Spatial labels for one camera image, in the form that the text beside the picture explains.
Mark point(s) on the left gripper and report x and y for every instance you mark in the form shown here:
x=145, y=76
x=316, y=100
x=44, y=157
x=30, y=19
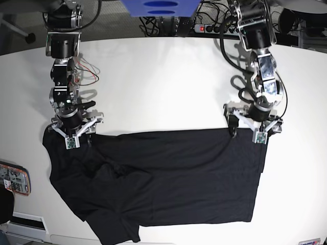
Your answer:
x=251, y=111

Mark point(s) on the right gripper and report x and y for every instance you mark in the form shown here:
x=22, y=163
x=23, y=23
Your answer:
x=72, y=120

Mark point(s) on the black T-shirt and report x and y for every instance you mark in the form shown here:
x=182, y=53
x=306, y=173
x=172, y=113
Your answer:
x=161, y=178

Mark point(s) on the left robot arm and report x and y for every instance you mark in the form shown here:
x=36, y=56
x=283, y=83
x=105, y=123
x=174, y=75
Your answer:
x=264, y=90

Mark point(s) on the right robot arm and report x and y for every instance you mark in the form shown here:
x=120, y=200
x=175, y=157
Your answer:
x=62, y=44

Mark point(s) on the orange clear electronics case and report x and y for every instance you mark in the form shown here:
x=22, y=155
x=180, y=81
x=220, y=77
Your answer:
x=15, y=178

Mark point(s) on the white power strip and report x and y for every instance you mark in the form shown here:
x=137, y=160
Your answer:
x=210, y=29

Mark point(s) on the black chair seat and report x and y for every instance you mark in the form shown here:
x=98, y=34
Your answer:
x=6, y=205

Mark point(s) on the black power adapter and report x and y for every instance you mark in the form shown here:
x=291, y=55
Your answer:
x=184, y=26

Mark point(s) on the white flat box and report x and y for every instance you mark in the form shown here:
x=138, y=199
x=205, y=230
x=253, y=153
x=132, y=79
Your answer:
x=27, y=226

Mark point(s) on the office chair base leg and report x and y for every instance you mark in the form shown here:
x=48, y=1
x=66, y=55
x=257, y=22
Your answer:
x=29, y=38

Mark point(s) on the blue plastic bin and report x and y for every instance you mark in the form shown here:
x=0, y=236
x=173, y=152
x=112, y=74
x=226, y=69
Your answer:
x=157, y=8

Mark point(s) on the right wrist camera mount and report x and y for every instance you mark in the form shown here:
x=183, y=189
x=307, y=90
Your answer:
x=72, y=137

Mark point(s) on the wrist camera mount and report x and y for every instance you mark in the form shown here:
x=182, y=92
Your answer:
x=72, y=137
x=261, y=131

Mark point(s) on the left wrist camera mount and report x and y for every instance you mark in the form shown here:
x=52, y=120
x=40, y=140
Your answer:
x=261, y=131

